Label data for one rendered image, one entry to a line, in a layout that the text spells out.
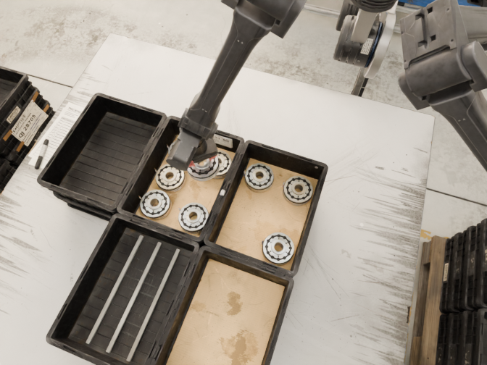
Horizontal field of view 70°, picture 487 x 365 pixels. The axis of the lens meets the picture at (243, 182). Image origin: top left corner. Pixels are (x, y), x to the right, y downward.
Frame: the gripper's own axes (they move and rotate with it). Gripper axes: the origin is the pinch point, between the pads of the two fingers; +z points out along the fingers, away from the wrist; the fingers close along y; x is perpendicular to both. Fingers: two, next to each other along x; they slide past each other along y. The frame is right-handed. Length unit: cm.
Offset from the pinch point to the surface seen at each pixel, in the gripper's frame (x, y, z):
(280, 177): -6.9, 24.9, 22.2
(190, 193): -0.2, -7.2, 20.9
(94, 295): -22, -46, 18
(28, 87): 100, -68, 52
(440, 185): -20, 134, 110
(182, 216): -8.4, -12.5, 17.4
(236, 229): -19.0, 2.8, 20.6
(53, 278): -8, -64, 31
